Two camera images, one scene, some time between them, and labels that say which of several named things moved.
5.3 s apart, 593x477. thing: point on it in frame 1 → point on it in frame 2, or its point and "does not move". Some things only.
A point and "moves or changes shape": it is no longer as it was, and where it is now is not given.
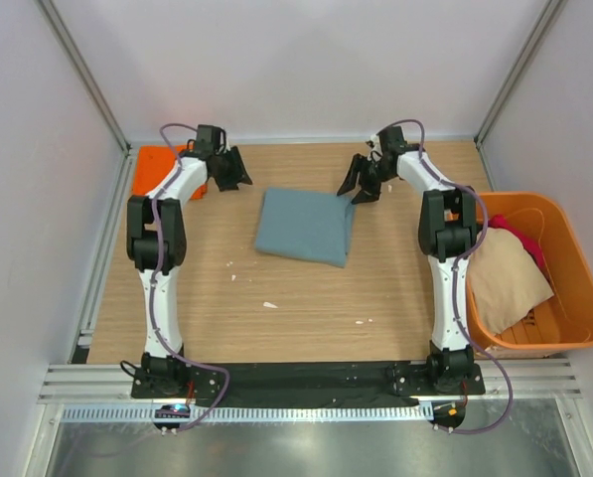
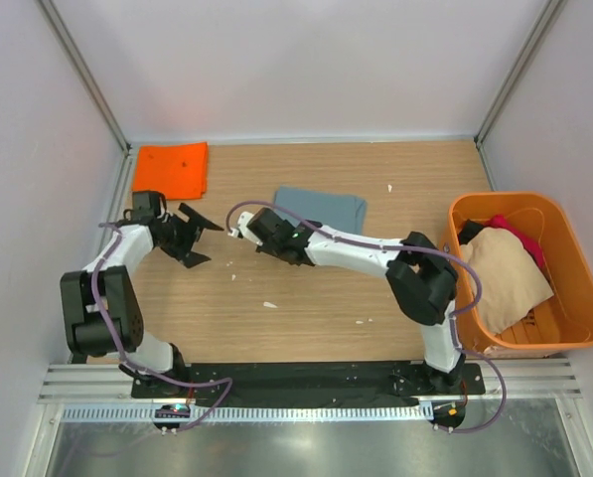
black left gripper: (238, 174) → (192, 235)
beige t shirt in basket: (505, 279) does not move
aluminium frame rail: (88, 384) does not move
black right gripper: (370, 192) → (265, 249)
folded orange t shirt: (153, 163) does not move
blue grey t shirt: (305, 225) moves or changes shape
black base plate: (285, 385) does not move
